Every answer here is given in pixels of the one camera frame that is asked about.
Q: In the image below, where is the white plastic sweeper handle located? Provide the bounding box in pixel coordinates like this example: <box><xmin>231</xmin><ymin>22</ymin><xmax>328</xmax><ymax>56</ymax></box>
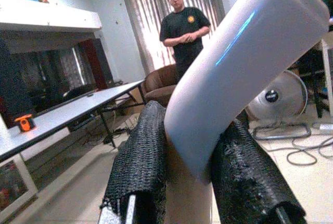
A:
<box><xmin>164</xmin><ymin>0</ymin><xmax>330</xmax><ymax>185</ymax></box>

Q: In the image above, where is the white round floor fan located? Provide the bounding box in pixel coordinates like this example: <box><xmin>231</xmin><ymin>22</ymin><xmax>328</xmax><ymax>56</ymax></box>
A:
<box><xmin>246</xmin><ymin>69</ymin><xmax>312</xmax><ymax>140</ymax></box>

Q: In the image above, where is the white desk frame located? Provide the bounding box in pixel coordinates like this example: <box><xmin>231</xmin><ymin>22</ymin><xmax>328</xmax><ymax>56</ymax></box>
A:
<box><xmin>313</xmin><ymin>39</ymin><xmax>333</xmax><ymax>119</ymax></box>

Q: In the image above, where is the white wall shelf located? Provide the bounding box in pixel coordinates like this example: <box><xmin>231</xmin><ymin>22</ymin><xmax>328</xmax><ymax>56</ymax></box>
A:
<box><xmin>0</xmin><ymin>4</ymin><xmax>102</xmax><ymax>32</ymax></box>

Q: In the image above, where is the dark glass display cabinet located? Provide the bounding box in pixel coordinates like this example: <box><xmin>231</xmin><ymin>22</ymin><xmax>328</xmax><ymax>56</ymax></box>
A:
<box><xmin>0</xmin><ymin>37</ymin><xmax>115</xmax><ymax>128</ymax></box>

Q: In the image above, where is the striped grey window curtain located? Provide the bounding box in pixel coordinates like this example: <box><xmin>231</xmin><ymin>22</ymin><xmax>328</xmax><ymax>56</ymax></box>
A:
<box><xmin>117</xmin><ymin>0</ymin><xmax>226</xmax><ymax>76</ymax></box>

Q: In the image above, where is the long white folding table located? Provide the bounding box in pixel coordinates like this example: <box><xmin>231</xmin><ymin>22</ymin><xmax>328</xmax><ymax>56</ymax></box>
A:
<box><xmin>0</xmin><ymin>79</ymin><xmax>146</xmax><ymax>163</ymax></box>

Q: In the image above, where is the orange and black tape measure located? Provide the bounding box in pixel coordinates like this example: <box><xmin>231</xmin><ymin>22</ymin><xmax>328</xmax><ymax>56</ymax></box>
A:
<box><xmin>14</xmin><ymin>114</ymin><xmax>36</xmax><ymax>132</ymax></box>

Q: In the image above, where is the person in black t-shirt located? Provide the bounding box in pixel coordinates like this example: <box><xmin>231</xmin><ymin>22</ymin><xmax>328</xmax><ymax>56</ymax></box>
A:
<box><xmin>159</xmin><ymin>0</ymin><xmax>211</xmax><ymax>83</ymax></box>

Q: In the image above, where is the grey coiled floor cable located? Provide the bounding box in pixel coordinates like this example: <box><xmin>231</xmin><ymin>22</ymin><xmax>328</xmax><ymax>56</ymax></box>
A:
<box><xmin>256</xmin><ymin>127</ymin><xmax>333</xmax><ymax>167</ymax></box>

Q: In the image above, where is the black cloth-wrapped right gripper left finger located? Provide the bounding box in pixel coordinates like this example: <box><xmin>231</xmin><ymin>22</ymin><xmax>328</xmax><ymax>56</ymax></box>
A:
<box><xmin>97</xmin><ymin>101</ymin><xmax>168</xmax><ymax>224</ymax></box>

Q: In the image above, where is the brown leather armchair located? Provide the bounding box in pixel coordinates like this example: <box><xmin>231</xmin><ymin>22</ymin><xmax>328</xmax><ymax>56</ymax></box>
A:
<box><xmin>140</xmin><ymin>64</ymin><xmax>180</xmax><ymax>106</ymax></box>

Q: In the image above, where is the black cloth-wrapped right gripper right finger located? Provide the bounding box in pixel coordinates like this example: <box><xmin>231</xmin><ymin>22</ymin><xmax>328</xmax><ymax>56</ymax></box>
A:
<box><xmin>210</xmin><ymin>118</ymin><xmax>307</xmax><ymax>224</ymax></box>

